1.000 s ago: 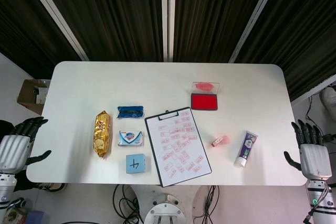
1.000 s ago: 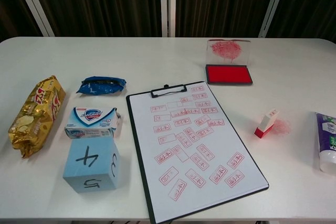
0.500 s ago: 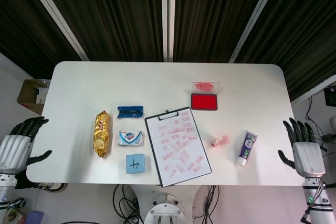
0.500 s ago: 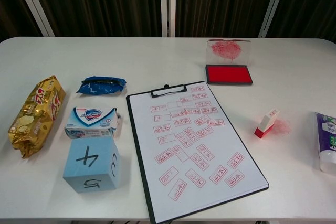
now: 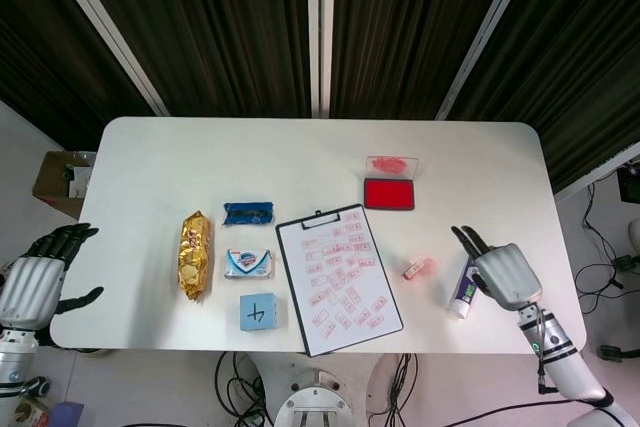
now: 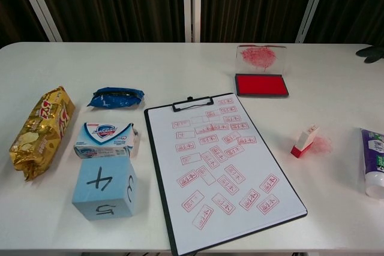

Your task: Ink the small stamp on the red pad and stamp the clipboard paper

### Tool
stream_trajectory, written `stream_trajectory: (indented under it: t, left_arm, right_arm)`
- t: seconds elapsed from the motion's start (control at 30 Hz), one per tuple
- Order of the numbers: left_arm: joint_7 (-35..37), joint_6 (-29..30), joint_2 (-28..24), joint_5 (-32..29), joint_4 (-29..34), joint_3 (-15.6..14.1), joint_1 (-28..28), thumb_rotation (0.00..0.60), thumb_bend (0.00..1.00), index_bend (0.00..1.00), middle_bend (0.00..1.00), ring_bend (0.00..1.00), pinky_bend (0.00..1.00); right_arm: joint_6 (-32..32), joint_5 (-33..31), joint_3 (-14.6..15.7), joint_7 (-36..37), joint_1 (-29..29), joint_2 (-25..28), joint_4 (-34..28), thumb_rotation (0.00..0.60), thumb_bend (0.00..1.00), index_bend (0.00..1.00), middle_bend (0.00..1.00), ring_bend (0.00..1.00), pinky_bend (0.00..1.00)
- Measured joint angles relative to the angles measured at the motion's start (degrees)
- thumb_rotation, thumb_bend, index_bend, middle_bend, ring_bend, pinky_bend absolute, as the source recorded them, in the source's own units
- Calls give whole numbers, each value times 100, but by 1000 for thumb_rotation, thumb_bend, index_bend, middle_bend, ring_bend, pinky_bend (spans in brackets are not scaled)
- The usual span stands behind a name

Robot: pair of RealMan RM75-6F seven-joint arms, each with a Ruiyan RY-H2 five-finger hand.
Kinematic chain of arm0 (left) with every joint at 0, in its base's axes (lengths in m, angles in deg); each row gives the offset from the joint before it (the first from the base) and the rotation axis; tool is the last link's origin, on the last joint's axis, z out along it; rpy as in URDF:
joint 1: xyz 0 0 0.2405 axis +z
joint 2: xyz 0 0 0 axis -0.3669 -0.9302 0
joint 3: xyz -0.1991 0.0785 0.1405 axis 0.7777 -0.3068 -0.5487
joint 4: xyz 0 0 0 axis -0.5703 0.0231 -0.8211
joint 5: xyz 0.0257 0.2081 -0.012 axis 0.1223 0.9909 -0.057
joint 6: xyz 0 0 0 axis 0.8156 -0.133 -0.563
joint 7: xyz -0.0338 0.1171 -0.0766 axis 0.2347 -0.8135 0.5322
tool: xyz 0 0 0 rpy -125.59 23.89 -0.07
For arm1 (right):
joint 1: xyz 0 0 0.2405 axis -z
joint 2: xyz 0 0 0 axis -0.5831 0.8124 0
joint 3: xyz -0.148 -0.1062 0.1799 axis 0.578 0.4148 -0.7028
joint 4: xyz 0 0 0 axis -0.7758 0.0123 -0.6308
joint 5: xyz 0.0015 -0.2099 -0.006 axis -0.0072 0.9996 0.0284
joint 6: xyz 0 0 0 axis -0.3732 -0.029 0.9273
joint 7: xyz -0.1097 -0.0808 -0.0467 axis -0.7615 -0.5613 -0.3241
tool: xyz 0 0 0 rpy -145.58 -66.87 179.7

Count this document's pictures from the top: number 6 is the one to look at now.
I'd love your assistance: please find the gold snack bag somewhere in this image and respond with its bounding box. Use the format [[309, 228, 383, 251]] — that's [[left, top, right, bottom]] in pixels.
[[8, 86, 76, 181]]

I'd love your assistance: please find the black clipboard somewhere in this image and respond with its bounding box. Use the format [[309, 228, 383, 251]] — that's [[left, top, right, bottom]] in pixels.
[[143, 92, 308, 256]]

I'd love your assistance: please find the white blue soap bar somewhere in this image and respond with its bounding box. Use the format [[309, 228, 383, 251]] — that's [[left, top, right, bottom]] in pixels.
[[73, 121, 140, 160]]

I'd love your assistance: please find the light blue foam cube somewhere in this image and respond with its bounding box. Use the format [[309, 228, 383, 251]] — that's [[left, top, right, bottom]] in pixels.
[[71, 156, 141, 222]]

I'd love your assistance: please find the purple white toothpaste tube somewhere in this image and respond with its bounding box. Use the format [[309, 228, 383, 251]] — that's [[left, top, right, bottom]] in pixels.
[[359, 128, 384, 199]]

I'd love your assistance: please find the blue foil packet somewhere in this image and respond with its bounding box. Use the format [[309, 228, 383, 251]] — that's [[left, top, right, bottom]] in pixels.
[[86, 87, 145, 109]]

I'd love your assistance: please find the white stamped paper sheet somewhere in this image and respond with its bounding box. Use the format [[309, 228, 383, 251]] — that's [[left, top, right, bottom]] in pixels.
[[149, 95, 304, 254]]

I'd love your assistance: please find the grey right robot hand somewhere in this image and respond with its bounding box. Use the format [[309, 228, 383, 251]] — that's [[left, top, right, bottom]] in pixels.
[[356, 45, 384, 64]]

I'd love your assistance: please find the dark pleated curtain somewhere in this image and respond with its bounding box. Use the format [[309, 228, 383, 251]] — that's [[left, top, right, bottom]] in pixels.
[[0, 0, 384, 47]]

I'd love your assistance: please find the white metal frame post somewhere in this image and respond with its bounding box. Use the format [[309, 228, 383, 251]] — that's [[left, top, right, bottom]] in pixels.
[[295, 0, 332, 44], [182, 0, 202, 43], [13, 0, 64, 43]]

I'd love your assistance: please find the red white stamp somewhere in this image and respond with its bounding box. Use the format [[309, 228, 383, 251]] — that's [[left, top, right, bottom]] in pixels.
[[290, 124, 319, 158]]

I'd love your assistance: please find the red ink pad case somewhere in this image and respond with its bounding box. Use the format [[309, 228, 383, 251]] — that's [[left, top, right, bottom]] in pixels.
[[234, 44, 290, 98]]

